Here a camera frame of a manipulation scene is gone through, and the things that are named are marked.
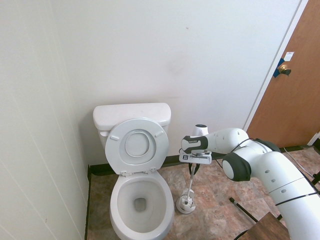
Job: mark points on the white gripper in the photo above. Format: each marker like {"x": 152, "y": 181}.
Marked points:
{"x": 197, "y": 158}

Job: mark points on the white grey toilet brush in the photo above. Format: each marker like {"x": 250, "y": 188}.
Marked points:
{"x": 189, "y": 187}

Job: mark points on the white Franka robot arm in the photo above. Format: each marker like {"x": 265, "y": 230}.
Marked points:
{"x": 275, "y": 170}

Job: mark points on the white toilet bowl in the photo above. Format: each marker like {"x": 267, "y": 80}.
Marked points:
{"x": 165, "y": 190}

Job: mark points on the white toilet brush holder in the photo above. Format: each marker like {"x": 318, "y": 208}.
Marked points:
{"x": 185, "y": 210}

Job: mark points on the white toilet seat and lid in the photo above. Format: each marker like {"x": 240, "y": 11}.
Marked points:
{"x": 137, "y": 147}

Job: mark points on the white toilet tank lid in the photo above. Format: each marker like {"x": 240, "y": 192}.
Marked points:
{"x": 130, "y": 112}

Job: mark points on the dark wooden table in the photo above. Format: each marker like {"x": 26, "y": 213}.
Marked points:
{"x": 270, "y": 230}

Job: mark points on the blue tape strip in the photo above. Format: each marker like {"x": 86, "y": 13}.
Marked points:
{"x": 276, "y": 72}

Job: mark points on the brown wooden door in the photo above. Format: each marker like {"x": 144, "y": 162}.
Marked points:
{"x": 300, "y": 95}

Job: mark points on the brass door knob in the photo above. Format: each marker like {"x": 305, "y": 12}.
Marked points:
{"x": 283, "y": 68}

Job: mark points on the small white door label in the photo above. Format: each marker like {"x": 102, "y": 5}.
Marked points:
{"x": 289, "y": 56}

